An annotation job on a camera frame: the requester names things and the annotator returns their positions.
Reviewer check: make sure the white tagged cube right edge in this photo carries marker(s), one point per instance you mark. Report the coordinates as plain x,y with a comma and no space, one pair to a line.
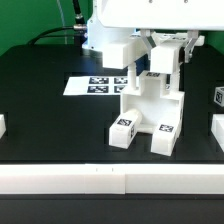
219,96

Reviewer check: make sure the white block left edge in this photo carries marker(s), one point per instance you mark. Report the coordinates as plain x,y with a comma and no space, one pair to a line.
2,125

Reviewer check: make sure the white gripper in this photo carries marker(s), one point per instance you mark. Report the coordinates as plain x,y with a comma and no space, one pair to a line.
191,15

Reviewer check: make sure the white chair seat part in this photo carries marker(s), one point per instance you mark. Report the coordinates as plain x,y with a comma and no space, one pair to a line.
149,104

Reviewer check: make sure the white front rail wall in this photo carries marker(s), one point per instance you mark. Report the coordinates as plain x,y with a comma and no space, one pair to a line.
112,179

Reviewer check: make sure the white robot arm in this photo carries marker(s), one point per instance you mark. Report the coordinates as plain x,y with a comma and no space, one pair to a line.
99,35

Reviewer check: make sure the white chair back part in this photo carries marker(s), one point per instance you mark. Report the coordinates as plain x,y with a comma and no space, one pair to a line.
165,57

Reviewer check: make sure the white block edge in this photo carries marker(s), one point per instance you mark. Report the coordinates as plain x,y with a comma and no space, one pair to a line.
2,125
217,129

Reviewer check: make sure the white block right edge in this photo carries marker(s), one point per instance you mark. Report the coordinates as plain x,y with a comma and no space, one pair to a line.
217,129

